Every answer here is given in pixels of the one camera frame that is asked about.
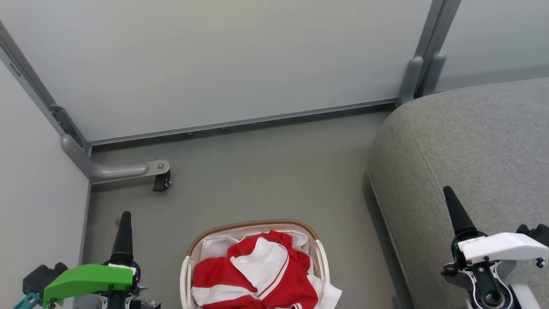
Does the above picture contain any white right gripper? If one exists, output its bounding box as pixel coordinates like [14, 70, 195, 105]
[442, 186, 549, 309]

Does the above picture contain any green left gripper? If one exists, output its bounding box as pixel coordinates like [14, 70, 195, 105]
[43, 211, 161, 309]

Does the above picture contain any red and white garment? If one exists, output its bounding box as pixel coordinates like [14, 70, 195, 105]
[192, 230, 343, 309]

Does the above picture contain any grey fabric sofa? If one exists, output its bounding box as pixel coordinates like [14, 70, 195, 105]
[367, 77, 549, 309]

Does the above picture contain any black caster wheel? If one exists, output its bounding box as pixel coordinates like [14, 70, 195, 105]
[153, 170, 172, 192]

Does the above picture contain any long grey partition foot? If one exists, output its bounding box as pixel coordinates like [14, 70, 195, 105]
[61, 134, 171, 184]

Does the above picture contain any white wicker-rimmed laundry basket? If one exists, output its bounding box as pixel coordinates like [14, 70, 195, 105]
[180, 220, 331, 309]

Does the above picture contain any short grey partition foot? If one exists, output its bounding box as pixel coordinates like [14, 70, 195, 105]
[418, 52, 446, 97]
[397, 56, 425, 107]

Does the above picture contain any teal cable connector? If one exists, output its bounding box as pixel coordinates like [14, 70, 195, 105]
[14, 292, 42, 309]

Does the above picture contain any grey partition corner post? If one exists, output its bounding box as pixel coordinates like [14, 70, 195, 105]
[0, 21, 91, 156]

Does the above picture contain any grey partition bottom rail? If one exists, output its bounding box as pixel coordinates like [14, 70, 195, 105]
[88, 99, 397, 146]

